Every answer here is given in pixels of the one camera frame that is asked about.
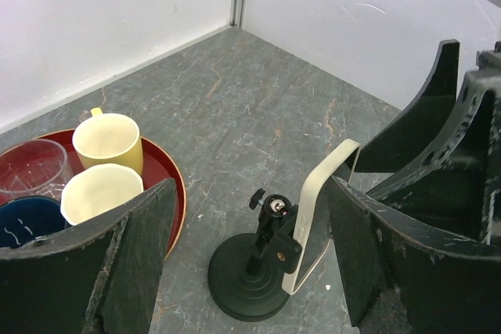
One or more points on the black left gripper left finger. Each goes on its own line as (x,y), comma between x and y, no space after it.
(100,276)

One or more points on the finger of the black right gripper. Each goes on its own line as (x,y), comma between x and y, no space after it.
(454,184)
(419,123)

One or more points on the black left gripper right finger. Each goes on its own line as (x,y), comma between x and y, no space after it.
(447,282)

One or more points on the black smartphone pink case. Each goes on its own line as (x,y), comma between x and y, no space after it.
(312,226)

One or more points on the black phone stand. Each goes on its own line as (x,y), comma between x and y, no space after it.
(246,271)

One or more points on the green mug cream inside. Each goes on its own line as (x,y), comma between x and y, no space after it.
(97,190)

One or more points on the dark blue mug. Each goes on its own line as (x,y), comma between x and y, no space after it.
(25,219)

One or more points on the clear drinking glass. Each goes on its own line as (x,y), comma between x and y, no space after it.
(39,167)

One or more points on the yellow mug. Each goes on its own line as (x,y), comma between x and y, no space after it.
(108,138)

